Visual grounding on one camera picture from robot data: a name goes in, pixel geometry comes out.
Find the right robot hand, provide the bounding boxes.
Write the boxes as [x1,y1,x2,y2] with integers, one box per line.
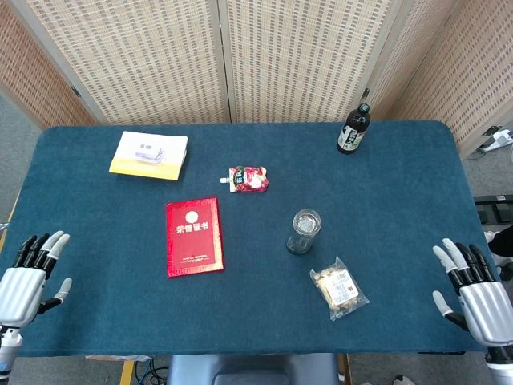
[431,237,513,346]

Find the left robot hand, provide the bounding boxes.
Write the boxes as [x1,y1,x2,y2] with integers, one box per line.
[0,230,73,326]

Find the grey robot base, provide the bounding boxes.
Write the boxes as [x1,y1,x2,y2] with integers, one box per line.
[166,352,340,385]

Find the black floor pedal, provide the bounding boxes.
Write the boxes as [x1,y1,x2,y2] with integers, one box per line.
[472,194,513,225]

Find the clear plastic snack bag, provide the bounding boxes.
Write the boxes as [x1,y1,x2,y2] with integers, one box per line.
[309,256,370,322]

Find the white box with yellow lid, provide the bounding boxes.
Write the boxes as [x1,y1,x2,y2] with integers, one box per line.
[108,130,189,181]

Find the white floor device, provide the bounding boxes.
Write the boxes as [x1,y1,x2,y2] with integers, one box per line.
[476,126,513,153]

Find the red certificate book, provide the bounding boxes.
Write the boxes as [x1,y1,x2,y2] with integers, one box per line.
[165,196,225,279]

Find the clear glass jar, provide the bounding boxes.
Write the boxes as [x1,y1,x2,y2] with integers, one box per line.
[285,208,322,255]

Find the dark tea bottle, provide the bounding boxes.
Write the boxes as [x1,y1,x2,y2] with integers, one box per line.
[336,103,372,156]

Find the woven folding screen panel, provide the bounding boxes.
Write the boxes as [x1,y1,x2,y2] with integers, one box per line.
[390,0,513,157]
[366,0,466,121]
[218,0,406,124]
[0,0,99,129]
[10,0,232,125]

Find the red spouted snack pouch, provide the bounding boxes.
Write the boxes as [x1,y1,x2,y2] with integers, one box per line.
[219,165,270,194]

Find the blue cables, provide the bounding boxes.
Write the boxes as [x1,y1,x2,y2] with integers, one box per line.
[134,356,169,385]

